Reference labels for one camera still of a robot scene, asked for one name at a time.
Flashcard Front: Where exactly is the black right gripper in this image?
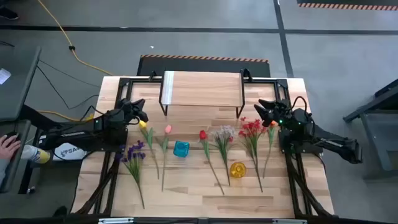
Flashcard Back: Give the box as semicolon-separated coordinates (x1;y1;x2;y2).
253;98;295;128

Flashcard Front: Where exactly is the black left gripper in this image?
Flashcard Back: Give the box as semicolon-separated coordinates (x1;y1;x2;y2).
118;98;150;125

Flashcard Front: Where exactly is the yellow artificial tulip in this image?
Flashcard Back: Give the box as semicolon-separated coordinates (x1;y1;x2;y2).
139;120;160;180

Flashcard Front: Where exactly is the red artificial flower bunch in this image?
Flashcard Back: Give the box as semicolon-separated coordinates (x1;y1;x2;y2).
238;116;267;193

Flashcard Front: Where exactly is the pink artificial tulip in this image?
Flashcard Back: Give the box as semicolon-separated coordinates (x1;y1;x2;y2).
159;124;173;192

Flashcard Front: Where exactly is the purple artificial flower bunch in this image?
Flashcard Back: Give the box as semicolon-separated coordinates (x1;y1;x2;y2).
116;139;147;210

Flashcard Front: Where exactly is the white artificial flower bunch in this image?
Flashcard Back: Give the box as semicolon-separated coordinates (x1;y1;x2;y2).
211;125;237;187

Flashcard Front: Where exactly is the blue cut glass vase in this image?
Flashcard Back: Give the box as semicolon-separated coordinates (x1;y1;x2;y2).
173;140;191;158

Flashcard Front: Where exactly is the yellow cut glass vase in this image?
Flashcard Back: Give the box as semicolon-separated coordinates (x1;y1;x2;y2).
229;161;248;179

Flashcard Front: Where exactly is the red artificial tulip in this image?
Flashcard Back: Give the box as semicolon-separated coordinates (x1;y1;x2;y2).
198;129;225;196

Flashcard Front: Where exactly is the wooden shelf with black legs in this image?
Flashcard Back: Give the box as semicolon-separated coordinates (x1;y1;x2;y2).
159;70;246;119

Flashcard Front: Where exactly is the orange artificial tulip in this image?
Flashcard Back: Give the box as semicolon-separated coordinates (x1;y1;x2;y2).
262;120;277;179

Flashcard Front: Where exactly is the black mat with striped edge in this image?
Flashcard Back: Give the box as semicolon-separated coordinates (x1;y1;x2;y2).
136;54;272;78
297;0;398;12

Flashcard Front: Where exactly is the white printed box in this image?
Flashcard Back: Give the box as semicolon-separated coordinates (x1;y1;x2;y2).
52;142;88;162

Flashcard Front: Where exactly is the white and yellow bottle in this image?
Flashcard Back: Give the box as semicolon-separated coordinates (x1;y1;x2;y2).
21;144;51;165

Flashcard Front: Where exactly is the grey desk top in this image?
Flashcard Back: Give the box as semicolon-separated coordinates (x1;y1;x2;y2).
0;46;42;122

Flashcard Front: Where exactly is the grey metal cart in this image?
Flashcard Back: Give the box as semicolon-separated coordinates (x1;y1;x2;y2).
343;79;398;181

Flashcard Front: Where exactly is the person's hand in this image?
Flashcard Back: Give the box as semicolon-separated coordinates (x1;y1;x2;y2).
0;134;22;161

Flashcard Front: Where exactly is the grey mouse tray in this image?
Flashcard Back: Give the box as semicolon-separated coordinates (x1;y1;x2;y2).
0;119;32;194

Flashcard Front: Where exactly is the white paper note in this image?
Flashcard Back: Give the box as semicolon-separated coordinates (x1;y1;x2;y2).
0;68;12;85

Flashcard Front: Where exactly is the person's foot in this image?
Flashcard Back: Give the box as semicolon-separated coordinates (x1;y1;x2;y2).
0;6;19;21

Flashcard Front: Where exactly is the black aluminium table frame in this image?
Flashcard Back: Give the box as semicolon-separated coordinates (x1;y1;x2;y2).
72;76;335;218

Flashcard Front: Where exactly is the yellow power cable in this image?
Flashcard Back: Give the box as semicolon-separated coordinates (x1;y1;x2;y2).
36;0;114;77
37;110;95;123

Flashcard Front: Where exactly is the thin black floor cable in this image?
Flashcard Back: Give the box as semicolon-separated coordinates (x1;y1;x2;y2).
37;58;101;88
35;65;100;110

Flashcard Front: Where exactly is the black desk frame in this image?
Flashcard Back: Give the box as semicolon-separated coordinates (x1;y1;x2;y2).
17;104;63;195

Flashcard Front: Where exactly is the silver metal bracket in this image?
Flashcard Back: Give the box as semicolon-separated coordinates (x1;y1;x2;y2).
98;217;134;224
272;218;307;224

